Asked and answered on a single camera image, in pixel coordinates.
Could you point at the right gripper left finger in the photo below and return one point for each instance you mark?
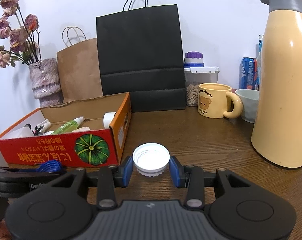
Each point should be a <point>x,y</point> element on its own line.
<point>110,178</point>

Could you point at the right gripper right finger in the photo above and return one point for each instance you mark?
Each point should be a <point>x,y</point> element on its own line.
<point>190,177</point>

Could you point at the white ribbed screw cap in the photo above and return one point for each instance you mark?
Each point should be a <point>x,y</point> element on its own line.
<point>151,159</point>

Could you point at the blue bottle cap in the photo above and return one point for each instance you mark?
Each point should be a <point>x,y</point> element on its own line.
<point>50,166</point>

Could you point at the green spray bottle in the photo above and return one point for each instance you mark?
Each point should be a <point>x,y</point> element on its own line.
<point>69,126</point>

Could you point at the white nasal spray bottle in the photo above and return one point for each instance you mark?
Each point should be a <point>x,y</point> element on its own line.
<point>42,127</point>

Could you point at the translucent white plastic box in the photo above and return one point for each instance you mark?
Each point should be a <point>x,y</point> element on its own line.
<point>23,132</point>

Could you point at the white yellow charger plug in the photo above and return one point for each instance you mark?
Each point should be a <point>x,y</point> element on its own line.
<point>82,129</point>

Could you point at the person left hand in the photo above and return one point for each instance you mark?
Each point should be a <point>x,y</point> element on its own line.
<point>4,232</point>

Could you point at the yellow bear mug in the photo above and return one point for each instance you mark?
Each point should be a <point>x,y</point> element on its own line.
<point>218,101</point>

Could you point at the clear seed container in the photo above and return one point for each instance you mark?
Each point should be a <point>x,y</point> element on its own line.
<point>196,74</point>

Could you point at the yellow thermos jug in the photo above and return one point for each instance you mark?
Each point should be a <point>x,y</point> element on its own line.
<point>277,133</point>

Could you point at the purple textured vase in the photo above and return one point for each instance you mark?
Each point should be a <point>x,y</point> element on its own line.
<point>45,82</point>

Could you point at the blue soda can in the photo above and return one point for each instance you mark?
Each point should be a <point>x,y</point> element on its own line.
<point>247,74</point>

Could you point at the brown paper bag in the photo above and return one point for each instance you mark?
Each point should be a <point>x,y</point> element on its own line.
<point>78,66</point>

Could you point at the purple white jar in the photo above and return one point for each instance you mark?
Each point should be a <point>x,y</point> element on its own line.
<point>193,59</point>

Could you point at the black paper bag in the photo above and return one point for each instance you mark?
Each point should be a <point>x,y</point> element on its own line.
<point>140,52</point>

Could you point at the dried pink rose bouquet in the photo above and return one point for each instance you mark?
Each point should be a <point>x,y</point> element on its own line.
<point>22,34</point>

